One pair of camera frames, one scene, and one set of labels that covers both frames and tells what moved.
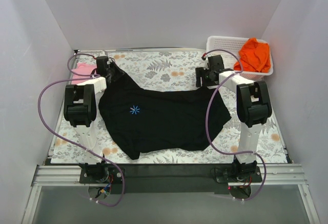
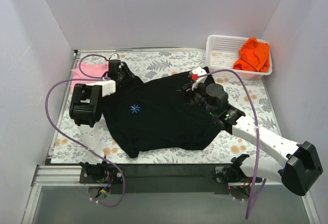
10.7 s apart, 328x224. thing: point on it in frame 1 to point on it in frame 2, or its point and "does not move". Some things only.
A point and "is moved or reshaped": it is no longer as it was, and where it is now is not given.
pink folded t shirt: x=83 y=68 does not move
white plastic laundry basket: x=228 y=47 does not move
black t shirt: x=145 y=120 is moved or reshaped
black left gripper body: x=108 y=70 to x=125 y=70
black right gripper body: x=200 y=76 to x=189 y=90
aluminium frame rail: x=273 y=175 does not move
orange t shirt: x=254 y=56 does not move
